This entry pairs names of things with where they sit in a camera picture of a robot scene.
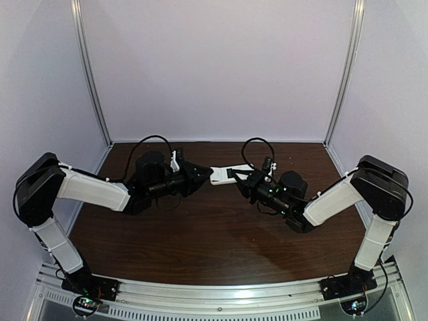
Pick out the white remote control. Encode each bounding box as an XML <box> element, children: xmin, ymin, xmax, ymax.
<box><xmin>210</xmin><ymin>165</ymin><xmax>251</xmax><ymax>186</ymax></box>

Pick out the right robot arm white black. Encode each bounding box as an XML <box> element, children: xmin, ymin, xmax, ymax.
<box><xmin>228</xmin><ymin>155</ymin><xmax>412</xmax><ymax>299</ymax></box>

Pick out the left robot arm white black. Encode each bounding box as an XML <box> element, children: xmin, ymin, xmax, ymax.
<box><xmin>13</xmin><ymin>149</ymin><xmax>213</xmax><ymax>275</ymax></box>

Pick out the right round circuit board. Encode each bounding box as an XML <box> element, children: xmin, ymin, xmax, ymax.
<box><xmin>340</xmin><ymin>296</ymin><xmax>368</xmax><ymax>317</ymax></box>

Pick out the round circuit board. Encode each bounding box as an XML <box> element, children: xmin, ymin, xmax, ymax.
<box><xmin>72</xmin><ymin>296</ymin><xmax>100</xmax><ymax>318</ymax></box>
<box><xmin>340</xmin><ymin>296</ymin><xmax>368</xmax><ymax>317</ymax></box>

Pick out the left round circuit board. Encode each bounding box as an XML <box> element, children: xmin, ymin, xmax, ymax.
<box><xmin>72</xmin><ymin>296</ymin><xmax>100</xmax><ymax>318</ymax></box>

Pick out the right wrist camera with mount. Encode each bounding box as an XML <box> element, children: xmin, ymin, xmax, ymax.
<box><xmin>261</xmin><ymin>156</ymin><xmax>277</xmax><ymax>177</ymax></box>

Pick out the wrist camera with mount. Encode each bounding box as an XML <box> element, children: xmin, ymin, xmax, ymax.
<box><xmin>170</xmin><ymin>148</ymin><xmax>184</xmax><ymax>173</ymax></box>
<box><xmin>261</xmin><ymin>156</ymin><xmax>277</xmax><ymax>177</ymax></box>

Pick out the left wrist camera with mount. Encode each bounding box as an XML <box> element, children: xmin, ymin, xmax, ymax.
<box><xmin>170</xmin><ymin>148</ymin><xmax>184</xmax><ymax>173</ymax></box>

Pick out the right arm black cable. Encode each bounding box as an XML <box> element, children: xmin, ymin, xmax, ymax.
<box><xmin>241</xmin><ymin>137</ymin><xmax>414</xmax><ymax>295</ymax></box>

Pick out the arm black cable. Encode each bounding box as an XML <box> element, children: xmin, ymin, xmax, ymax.
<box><xmin>241</xmin><ymin>137</ymin><xmax>414</xmax><ymax>295</ymax></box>
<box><xmin>12</xmin><ymin>134</ymin><xmax>175</xmax><ymax>221</ymax></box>

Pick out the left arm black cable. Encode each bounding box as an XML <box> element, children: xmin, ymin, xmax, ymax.
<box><xmin>12</xmin><ymin>134</ymin><xmax>175</xmax><ymax>221</ymax></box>

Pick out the front aluminium rail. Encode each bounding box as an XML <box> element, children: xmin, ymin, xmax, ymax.
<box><xmin>23</xmin><ymin>262</ymin><xmax>416</xmax><ymax>320</ymax></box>

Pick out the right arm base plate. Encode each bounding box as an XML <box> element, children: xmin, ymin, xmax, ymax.
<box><xmin>319</xmin><ymin>272</ymin><xmax>377</xmax><ymax>300</ymax></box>

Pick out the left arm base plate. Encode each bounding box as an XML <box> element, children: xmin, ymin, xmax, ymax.
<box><xmin>61</xmin><ymin>272</ymin><xmax>119</xmax><ymax>302</ymax></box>

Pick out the right aluminium frame post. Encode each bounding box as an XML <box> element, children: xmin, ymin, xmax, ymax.
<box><xmin>324</xmin><ymin>0</ymin><xmax>366</xmax><ymax>148</ymax></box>

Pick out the aluminium frame post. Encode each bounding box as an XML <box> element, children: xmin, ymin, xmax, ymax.
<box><xmin>324</xmin><ymin>0</ymin><xmax>366</xmax><ymax>148</ymax></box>
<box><xmin>70</xmin><ymin>0</ymin><xmax>113</xmax><ymax>147</ymax></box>

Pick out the left aluminium frame post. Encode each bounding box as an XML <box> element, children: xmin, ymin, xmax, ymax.
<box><xmin>70</xmin><ymin>0</ymin><xmax>113</xmax><ymax>147</ymax></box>

